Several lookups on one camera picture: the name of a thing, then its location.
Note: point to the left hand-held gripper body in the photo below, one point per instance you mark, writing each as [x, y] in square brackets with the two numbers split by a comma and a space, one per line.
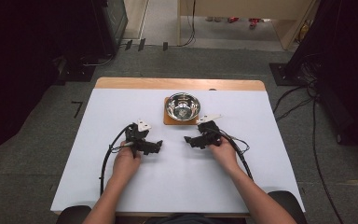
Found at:
[136, 137]

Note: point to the wooden table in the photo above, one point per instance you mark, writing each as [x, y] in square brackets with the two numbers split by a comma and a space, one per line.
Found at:
[180, 84]

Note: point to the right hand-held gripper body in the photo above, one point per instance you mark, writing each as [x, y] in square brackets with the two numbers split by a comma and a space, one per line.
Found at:
[209, 132]

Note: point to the black stand base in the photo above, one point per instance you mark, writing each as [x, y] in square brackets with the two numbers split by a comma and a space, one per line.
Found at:
[279, 74]

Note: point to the black curtain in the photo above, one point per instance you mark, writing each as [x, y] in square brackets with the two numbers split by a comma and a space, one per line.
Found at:
[348, 62]
[18, 62]

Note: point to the white table cover sheet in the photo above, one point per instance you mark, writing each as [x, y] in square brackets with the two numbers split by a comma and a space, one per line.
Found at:
[183, 180]

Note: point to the person's right hand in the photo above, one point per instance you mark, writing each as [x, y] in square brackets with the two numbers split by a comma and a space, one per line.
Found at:
[225, 155]

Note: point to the red shoe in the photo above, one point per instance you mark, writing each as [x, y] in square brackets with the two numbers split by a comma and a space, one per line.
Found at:
[254, 22]
[232, 19]

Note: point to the small wooden board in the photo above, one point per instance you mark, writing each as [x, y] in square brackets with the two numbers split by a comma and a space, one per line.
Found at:
[167, 119]

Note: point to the light wooden desk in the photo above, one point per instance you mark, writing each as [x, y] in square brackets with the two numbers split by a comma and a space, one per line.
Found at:
[245, 7]

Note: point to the person's left hand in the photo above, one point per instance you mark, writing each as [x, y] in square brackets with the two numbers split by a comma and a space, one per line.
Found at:
[125, 163]

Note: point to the stainless steel bowl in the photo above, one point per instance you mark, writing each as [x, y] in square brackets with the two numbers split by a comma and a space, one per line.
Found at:
[182, 106]

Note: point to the person's dark clothing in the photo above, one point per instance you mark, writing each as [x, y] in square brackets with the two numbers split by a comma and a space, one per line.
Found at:
[180, 219]

